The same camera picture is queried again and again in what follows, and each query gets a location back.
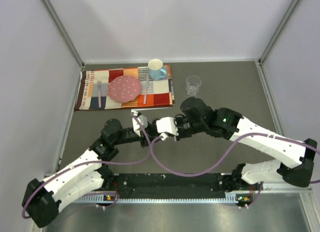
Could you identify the pink polka dot plate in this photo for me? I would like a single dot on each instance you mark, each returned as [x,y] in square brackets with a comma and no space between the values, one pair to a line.
[124,89]

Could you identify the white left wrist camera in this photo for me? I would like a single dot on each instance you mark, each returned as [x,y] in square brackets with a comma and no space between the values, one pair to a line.
[139,122]

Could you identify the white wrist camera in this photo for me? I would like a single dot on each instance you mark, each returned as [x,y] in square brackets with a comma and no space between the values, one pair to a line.
[139,122]
[166,127]

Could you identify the light blue mug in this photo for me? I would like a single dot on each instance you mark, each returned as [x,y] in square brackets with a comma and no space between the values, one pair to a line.
[156,70]

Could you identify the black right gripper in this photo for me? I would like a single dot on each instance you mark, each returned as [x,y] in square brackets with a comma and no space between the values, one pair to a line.
[180,136]

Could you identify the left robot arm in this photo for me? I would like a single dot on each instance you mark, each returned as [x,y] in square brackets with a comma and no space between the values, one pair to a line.
[44,200]

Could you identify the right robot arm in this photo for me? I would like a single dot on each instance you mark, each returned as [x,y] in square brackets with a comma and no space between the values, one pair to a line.
[293,160]

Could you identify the pink plastic knife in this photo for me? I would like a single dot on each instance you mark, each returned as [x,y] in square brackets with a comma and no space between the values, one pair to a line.
[146,89]

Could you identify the colourful patchwork placemat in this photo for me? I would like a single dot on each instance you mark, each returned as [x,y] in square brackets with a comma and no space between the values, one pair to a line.
[160,92]

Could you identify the pink plastic fork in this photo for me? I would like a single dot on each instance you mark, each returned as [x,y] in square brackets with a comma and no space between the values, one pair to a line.
[99,85]

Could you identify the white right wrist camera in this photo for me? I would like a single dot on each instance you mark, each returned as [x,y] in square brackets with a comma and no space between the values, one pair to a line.
[166,127]

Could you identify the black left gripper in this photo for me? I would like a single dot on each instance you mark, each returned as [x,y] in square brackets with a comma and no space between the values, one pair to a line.
[152,132]

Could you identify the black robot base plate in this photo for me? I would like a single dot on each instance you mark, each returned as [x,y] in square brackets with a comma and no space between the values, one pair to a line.
[169,186]

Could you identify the clear drinking glass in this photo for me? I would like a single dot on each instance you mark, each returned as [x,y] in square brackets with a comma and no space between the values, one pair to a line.
[193,84]

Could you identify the grey slotted cable duct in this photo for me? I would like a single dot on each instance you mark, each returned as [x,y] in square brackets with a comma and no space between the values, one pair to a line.
[227,198]

